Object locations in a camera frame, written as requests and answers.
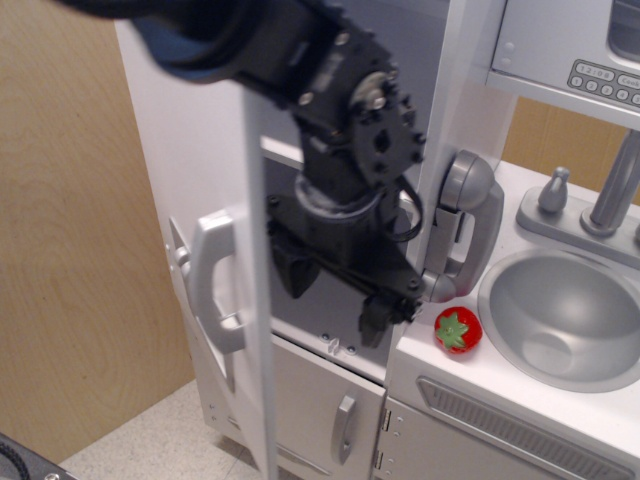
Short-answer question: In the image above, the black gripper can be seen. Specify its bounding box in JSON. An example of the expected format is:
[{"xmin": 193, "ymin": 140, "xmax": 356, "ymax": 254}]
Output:
[{"xmin": 267, "ymin": 195, "xmax": 425, "ymax": 348}]

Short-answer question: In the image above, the silver fridge door handle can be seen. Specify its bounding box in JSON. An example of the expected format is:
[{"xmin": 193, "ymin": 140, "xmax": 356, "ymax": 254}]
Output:
[{"xmin": 187, "ymin": 209, "xmax": 246, "ymax": 355}]

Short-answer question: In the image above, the silver fridge door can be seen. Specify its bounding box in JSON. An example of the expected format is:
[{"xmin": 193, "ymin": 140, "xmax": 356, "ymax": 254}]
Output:
[{"xmin": 116, "ymin": 21, "xmax": 278, "ymax": 479}]

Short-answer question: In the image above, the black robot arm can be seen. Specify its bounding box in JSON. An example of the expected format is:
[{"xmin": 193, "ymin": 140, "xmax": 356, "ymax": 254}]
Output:
[{"xmin": 73, "ymin": 1, "xmax": 425, "ymax": 347}]

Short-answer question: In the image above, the white magnetic door catch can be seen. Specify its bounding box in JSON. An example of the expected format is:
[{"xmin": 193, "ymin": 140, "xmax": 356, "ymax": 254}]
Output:
[{"xmin": 319, "ymin": 333, "xmax": 357, "ymax": 356}]

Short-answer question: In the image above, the red toy strawberry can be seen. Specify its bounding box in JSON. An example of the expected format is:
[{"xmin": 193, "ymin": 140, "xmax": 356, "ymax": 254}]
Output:
[{"xmin": 434, "ymin": 306, "xmax": 484, "ymax": 354}]

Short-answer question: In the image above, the silver lower freezer door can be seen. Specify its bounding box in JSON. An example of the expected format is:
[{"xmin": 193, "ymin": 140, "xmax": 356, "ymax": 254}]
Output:
[{"xmin": 272, "ymin": 335, "xmax": 385, "ymax": 479}]

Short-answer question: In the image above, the brass cabinet hinge upper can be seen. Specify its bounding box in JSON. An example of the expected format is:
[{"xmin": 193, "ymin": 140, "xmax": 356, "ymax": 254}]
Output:
[{"xmin": 381, "ymin": 408, "xmax": 391, "ymax": 431}]

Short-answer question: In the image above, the brass cabinet hinge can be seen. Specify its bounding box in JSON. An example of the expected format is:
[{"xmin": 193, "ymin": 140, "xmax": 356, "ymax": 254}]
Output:
[
  {"xmin": 374, "ymin": 450, "xmax": 384, "ymax": 471},
  {"xmin": 381, "ymin": 408, "xmax": 391, "ymax": 431}
]

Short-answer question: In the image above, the brass cabinet hinge lower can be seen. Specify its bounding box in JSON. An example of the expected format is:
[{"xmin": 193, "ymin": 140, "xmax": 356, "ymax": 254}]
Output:
[{"xmin": 374, "ymin": 450, "xmax": 384, "ymax": 471}]

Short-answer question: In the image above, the white toy kitchen cabinet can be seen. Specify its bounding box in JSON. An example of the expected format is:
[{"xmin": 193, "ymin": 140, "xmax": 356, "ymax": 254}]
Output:
[{"xmin": 270, "ymin": 1, "xmax": 639, "ymax": 479}]

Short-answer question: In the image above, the silver round sink basin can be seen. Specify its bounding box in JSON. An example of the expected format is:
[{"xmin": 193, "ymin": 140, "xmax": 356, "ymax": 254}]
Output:
[{"xmin": 478, "ymin": 251, "xmax": 639, "ymax": 393}]

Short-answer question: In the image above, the grey oven vent panel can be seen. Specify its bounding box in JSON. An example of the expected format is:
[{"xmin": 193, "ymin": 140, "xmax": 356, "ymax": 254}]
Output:
[{"xmin": 416, "ymin": 377, "xmax": 637, "ymax": 479}]

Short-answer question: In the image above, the grey faucet with base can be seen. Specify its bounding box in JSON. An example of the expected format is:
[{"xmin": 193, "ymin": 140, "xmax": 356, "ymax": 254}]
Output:
[{"xmin": 516, "ymin": 130, "xmax": 639, "ymax": 269}]

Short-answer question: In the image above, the toy microwave with keypad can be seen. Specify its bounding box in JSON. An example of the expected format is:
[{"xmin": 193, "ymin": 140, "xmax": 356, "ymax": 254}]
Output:
[{"xmin": 487, "ymin": 1, "xmax": 639, "ymax": 130}]

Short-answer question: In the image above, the black equipment corner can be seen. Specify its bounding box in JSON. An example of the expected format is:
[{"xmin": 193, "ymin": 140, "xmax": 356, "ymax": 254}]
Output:
[{"xmin": 1, "ymin": 434, "xmax": 76, "ymax": 480}]

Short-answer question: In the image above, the silver lower door handle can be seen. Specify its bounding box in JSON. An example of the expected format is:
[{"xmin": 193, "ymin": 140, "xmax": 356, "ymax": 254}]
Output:
[{"xmin": 331, "ymin": 395, "xmax": 356, "ymax": 465}]

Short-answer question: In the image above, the grey toy wall phone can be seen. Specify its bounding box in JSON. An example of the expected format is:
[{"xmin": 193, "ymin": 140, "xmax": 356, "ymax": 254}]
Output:
[{"xmin": 423, "ymin": 150, "xmax": 504, "ymax": 303}]

